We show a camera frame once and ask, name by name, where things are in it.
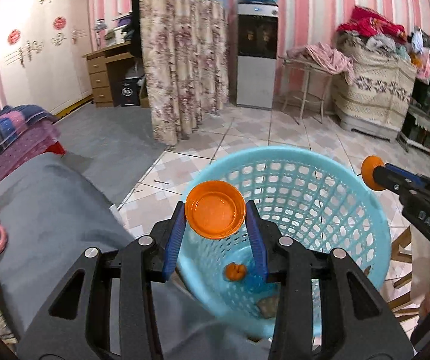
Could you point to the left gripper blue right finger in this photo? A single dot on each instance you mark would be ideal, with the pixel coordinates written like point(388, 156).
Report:
point(258, 248)

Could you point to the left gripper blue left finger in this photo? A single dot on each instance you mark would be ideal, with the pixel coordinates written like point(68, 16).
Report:
point(172, 241)

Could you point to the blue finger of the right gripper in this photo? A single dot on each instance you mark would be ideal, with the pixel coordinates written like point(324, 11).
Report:
point(396, 177)
point(379, 173)

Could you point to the orange plastic lid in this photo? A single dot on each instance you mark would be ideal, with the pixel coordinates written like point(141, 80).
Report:
point(215, 209)

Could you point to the orange mandarin peel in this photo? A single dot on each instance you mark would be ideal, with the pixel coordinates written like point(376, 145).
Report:
point(235, 272)

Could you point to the brown paper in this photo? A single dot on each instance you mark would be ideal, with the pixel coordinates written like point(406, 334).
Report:
point(268, 306)

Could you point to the small orange mandarin piece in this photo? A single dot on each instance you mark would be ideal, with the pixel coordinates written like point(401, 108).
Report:
point(368, 166)

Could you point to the blue plastic bag ball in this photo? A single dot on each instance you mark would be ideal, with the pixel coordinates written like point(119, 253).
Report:
point(255, 284)

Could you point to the light blue plastic basket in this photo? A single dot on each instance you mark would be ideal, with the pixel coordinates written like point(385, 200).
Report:
point(311, 198)

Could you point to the cloth covered furniture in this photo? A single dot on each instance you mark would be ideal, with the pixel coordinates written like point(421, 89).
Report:
point(375, 100)

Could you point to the grey table cloth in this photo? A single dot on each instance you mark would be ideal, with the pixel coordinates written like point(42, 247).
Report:
point(51, 214)

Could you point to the metal stand table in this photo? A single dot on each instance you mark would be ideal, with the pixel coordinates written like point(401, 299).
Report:
point(303, 96)

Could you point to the pink clothes on stand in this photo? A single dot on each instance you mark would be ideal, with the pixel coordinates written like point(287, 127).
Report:
point(330, 59)

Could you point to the black box under desk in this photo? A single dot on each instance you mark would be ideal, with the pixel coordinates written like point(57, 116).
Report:
point(128, 92)

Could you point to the bed with purple cover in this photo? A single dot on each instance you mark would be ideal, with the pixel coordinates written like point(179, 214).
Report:
point(42, 137)

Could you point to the red clothes pile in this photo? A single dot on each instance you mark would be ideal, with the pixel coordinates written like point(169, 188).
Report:
point(368, 23)

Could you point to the wooden desk with drawers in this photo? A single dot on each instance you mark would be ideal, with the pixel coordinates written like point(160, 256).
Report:
point(109, 66)

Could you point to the floral curtain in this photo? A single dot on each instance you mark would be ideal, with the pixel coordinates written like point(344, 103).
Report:
point(184, 44)

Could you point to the striped plaid blanket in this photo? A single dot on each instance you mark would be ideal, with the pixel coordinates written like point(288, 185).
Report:
point(16, 120)

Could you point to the white water dispenser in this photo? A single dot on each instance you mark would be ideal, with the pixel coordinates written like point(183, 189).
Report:
point(257, 54)

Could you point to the black hanging coat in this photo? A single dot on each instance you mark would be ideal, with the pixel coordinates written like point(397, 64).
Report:
point(135, 41)

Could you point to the desk lamp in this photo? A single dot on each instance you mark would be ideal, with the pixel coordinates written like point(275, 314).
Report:
point(98, 28)

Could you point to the white wardrobe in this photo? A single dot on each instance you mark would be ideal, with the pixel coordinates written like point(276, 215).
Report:
point(43, 44)

